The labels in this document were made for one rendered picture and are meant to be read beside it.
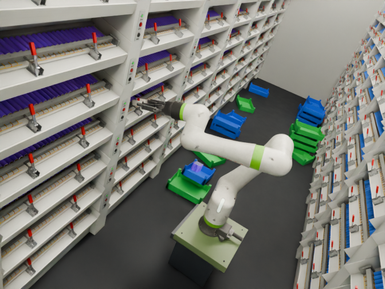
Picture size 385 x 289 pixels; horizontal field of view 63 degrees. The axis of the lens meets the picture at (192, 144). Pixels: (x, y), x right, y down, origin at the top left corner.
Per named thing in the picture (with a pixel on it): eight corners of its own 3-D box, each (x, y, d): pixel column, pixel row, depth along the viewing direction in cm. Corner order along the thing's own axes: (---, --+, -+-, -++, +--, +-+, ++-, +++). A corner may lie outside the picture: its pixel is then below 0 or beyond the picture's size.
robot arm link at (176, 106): (187, 98, 161) (180, 104, 153) (186, 120, 166) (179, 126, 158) (177, 97, 163) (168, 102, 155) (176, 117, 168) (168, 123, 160)
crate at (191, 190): (208, 192, 254) (212, 184, 250) (199, 206, 237) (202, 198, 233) (177, 175, 260) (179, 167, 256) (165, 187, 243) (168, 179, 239)
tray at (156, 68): (182, 71, 200) (193, 54, 192) (128, 98, 150) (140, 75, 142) (158, 51, 201) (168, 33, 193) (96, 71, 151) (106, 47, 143)
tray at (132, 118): (174, 99, 210) (181, 88, 205) (121, 132, 160) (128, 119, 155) (151, 80, 212) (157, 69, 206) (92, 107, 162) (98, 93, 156)
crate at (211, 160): (224, 163, 295) (227, 156, 291) (210, 168, 282) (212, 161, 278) (204, 145, 311) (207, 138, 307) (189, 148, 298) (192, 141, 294)
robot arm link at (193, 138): (255, 147, 154) (256, 141, 143) (248, 169, 151) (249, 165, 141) (186, 128, 162) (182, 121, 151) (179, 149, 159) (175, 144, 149)
